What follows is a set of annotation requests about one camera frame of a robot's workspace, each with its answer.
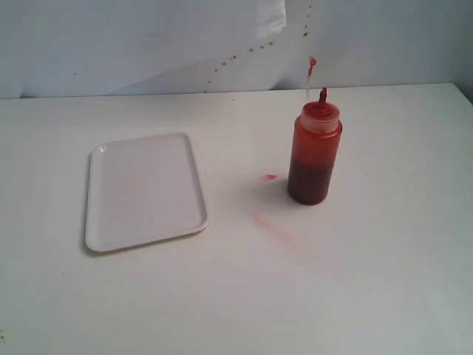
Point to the red ketchup squeeze bottle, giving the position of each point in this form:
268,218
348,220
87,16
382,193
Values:
316,136

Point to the white rectangular plastic tray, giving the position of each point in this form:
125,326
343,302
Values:
143,190

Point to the white paper sheet on wall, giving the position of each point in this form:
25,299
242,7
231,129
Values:
271,17

